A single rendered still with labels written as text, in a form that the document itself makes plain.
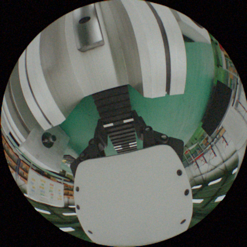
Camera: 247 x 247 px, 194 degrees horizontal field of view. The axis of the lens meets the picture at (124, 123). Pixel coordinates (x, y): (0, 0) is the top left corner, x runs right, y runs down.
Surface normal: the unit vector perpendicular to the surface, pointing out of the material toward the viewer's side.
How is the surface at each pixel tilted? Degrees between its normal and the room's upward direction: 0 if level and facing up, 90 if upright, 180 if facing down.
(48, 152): 90
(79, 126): 0
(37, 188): 90
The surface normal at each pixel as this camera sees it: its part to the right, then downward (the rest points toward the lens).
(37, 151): 0.97, -0.24
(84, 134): 0.14, 0.64
